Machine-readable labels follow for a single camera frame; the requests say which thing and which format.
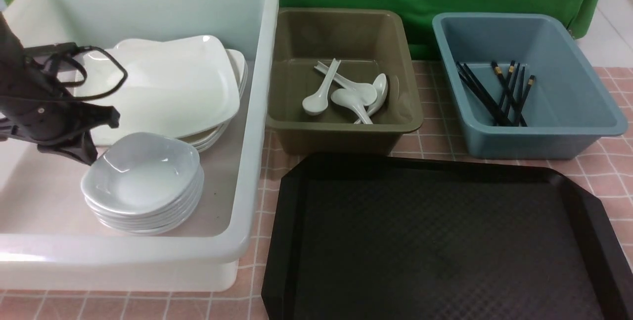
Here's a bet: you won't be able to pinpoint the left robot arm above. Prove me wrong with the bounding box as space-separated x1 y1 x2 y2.
0 18 128 165

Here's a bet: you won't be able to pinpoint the white spoon in bin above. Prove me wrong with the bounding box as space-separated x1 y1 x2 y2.
334 73 377 106
302 59 341 116
366 73 389 120

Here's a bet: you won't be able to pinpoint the black chopsticks in blue bin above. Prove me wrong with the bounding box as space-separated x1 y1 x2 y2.
456 60 536 128

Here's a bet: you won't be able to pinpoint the white spoon left in bin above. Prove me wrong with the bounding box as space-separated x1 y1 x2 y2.
302 59 341 116

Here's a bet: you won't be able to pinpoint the blue plastic bin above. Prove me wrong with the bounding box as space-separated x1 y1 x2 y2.
432 12 629 159

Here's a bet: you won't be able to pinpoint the white spoon right in bin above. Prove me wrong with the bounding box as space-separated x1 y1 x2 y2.
366 73 389 120

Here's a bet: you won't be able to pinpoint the large white square plate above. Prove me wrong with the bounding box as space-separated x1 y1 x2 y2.
73 35 240 146

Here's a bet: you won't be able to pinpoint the stack of white square plates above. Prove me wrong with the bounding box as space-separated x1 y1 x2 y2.
180 49 248 153

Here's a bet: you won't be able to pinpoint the stack of white bowls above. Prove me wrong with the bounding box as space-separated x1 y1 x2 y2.
81 133 204 236

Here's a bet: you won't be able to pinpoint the white ceramic spoon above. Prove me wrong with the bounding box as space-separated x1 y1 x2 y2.
330 89 373 125

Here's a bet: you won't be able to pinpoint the white spoon middle in bin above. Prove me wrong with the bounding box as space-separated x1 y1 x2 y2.
334 73 377 106

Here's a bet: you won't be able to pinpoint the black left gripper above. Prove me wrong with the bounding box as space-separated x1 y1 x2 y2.
1 42 121 165

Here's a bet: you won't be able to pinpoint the black plastic tray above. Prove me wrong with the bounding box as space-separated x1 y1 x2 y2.
261 153 633 320

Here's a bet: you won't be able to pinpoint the large white plastic bin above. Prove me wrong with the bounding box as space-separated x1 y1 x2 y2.
1 0 279 292

